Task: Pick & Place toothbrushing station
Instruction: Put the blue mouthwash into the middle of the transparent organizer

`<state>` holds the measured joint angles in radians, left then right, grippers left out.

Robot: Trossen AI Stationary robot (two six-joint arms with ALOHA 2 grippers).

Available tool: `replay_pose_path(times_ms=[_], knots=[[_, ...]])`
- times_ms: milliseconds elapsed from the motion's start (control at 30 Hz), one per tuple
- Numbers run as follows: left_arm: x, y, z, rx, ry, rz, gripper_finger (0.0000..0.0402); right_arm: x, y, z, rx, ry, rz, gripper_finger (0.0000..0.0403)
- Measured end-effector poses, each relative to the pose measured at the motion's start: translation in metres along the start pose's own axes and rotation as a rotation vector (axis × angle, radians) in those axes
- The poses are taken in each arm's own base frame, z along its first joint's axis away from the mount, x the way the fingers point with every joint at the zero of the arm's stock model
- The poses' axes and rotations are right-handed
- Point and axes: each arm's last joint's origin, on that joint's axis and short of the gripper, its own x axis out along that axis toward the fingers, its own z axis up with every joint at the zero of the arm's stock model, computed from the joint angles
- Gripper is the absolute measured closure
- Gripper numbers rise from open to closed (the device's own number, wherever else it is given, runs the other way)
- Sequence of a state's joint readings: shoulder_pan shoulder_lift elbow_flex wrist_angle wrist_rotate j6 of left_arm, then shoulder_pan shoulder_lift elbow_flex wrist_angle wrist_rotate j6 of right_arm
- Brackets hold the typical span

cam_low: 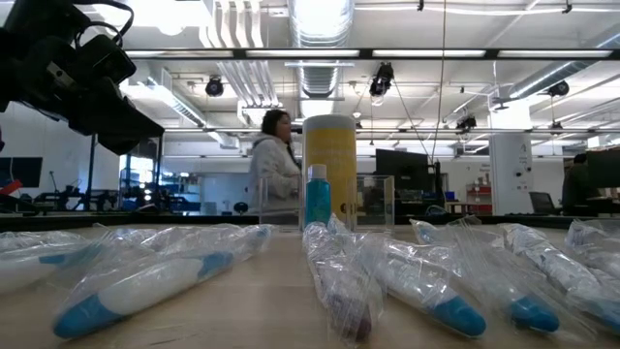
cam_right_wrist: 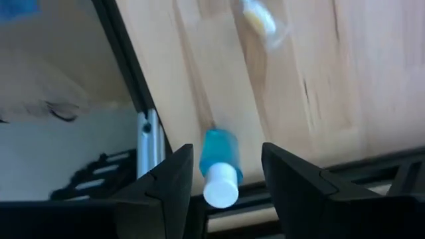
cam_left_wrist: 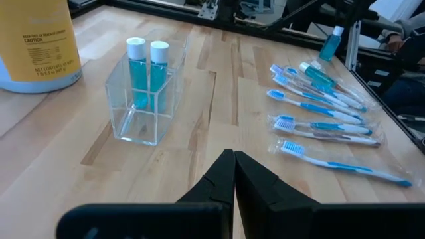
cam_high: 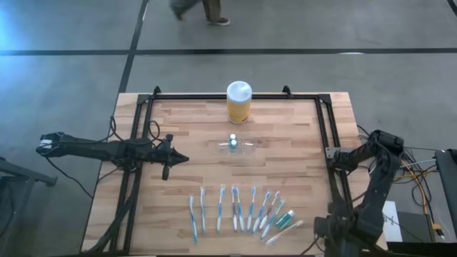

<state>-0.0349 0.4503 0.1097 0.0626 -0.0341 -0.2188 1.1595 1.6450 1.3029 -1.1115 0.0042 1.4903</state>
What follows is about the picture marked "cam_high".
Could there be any yellow wipes canister white lid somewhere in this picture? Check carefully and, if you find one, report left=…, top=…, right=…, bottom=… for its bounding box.
left=226, top=80, right=253, bottom=125

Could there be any orange white toothbrush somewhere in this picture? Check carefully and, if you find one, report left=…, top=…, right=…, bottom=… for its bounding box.
left=265, top=219, right=305, bottom=246

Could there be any clear acrylic organizer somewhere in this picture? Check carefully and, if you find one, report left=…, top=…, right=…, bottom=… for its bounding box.
left=216, top=135, right=258, bottom=156

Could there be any black aluminium table frame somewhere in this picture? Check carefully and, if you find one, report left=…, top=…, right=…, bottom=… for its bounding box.
left=81, top=85, right=388, bottom=256

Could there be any purple white toothbrush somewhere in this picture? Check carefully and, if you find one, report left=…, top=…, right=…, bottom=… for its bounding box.
left=230, top=185, right=239, bottom=232
left=258, top=191, right=281, bottom=231

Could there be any yellow cable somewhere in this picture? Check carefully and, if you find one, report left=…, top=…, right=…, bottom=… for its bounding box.
left=392, top=158, right=443, bottom=233

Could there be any person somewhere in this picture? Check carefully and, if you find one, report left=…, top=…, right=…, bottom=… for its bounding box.
left=169, top=0, right=231, bottom=27

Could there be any black case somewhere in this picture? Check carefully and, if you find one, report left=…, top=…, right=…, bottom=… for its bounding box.
left=433, top=148, right=457, bottom=243

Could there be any dark grey floor mat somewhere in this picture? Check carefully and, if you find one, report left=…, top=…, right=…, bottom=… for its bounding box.
left=387, top=210, right=457, bottom=257

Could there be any white paper sheet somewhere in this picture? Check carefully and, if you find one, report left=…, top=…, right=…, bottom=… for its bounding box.
left=381, top=200, right=403, bottom=243

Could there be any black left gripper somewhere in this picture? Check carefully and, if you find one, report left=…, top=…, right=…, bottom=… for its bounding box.
left=156, top=133, right=189, bottom=181

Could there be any black floor stand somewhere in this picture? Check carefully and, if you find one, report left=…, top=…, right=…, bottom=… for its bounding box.
left=0, top=156, right=58, bottom=257

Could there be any black cable bundle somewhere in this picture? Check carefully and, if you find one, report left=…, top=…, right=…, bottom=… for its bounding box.
left=356, top=124, right=451, bottom=243

